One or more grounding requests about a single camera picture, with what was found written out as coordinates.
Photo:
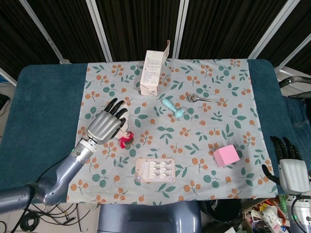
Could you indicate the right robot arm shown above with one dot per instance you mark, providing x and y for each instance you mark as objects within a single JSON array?
[{"x": 300, "y": 213}]

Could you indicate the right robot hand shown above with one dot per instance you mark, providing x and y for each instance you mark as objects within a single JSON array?
[{"x": 291, "y": 173}]

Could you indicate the black trash bin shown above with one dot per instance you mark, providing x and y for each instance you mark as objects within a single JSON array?
[{"x": 222, "y": 210}]

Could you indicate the metal spoon strainer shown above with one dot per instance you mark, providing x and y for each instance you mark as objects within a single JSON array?
[{"x": 201, "y": 99}]

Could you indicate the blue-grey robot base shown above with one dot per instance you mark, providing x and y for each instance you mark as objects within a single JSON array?
[{"x": 149, "y": 218}]

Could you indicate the light blue massage roller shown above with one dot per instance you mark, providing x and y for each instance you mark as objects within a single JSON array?
[{"x": 173, "y": 107}]

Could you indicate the white pink carton box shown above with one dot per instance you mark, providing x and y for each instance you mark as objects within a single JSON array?
[{"x": 152, "y": 72}]

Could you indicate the teal table cover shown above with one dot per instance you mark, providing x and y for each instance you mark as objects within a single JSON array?
[{"x": 39, "y": 109}]

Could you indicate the black chair with jeans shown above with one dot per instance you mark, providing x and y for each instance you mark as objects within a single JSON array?
[{"x": 297, "y": 102}]

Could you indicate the white feather toy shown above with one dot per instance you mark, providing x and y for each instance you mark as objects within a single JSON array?
[{"x": 126, "y": 137}]

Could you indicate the floral patterned tablecloth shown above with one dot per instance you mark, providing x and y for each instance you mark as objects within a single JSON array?
[{"x": 175, "y": 131}]

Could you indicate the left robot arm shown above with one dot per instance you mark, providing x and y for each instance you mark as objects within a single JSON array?
[{"x": 51, "y": 177}]

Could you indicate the box of assorted clutter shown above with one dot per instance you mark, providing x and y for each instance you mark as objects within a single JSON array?
[{"x": 262, "y": 216}]

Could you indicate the pink cube block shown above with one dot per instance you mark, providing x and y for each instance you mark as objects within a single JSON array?
[{"x": 226, "y": 155}]

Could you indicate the blister pack of capsules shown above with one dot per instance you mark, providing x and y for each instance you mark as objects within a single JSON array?
[{"x": 155, "y": 170}]

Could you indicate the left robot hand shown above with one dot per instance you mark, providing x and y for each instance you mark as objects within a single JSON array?
[{"x": 107, "y": 123}]

